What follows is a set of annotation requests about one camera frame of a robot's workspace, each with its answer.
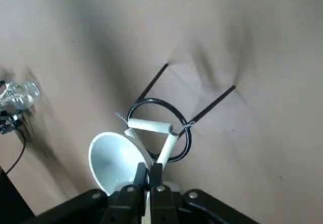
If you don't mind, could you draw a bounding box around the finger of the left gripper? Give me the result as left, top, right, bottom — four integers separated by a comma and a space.
0, 113, 23, 135

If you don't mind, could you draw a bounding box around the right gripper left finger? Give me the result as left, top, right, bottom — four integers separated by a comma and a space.
24, 162, 148, 224

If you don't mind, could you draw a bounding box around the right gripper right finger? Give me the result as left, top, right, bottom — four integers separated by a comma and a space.
148, 163, 263, 224

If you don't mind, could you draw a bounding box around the clear glass alcohol lamp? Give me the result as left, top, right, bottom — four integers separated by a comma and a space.
0, 81, 41, 111

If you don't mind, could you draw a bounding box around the white ceramic crucible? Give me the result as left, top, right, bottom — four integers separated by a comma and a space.
88, 132, 154, 197

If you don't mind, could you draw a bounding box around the white clay triangle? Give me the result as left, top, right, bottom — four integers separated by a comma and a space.
115, 111, 196, 224

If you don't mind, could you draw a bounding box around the black metal tripod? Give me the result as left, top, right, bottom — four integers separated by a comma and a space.
127, 63, 237, 163

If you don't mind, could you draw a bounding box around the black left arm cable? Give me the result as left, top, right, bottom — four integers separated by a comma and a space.
6, 130, 27, 176

